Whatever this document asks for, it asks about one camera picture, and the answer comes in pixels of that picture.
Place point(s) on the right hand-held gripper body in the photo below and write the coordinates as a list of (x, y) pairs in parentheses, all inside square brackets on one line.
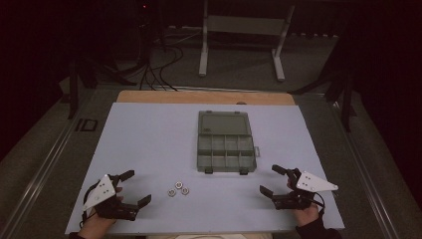
[(312, 182)]

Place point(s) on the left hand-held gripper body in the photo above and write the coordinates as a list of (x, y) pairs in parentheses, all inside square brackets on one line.
[(101, 192)]

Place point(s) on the silver metal nut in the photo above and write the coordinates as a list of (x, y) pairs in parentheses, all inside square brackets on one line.
[(178, 185), (171, 192), (185, 190)]

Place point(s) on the grey plastic compartment box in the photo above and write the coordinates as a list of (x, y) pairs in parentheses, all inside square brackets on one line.
[(225, 146)]

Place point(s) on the person's right hand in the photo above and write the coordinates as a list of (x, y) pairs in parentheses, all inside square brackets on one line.
[(307, 216)]

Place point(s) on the person's left hand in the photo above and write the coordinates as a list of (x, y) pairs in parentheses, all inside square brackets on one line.
[(94, 227)]

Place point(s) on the light blue board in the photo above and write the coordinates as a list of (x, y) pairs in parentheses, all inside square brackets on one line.
[(149, 142)]

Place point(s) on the black stand with struts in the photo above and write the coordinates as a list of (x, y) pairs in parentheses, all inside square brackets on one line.
[(346, 103)]

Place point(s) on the black tripod stand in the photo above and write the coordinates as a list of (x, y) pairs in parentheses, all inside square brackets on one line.
[(74, 89)]

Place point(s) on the grey metal stand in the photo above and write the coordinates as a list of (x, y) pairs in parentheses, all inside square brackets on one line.
[(245, 25)]

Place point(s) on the metal floor rail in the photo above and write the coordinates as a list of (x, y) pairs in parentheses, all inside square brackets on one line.
[(40, 172), (365, 172)]

